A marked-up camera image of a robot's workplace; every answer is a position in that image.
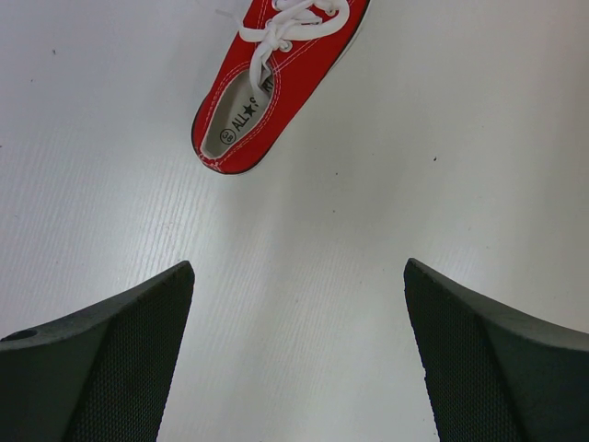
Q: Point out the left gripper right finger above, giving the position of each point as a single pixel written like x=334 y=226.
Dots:
x=492 y=372

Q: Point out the red canvas sneaker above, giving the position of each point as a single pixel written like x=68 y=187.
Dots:
x=280 y=54

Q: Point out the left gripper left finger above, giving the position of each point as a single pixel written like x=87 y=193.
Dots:
x=102 y=373

